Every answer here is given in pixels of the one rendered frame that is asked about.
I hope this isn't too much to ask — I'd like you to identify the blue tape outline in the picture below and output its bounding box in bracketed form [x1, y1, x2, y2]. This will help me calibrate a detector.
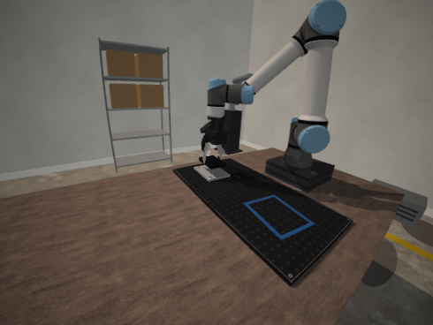
[243, 194, 314, 240]

